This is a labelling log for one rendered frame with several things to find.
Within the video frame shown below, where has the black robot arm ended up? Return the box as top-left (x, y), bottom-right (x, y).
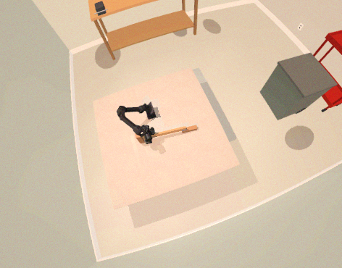
top-left (117, 103), bottom-right (155, 141)

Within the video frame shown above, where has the long wooden rail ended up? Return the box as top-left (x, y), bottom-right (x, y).
top-left (151, 126), bottom-right (185, 138)

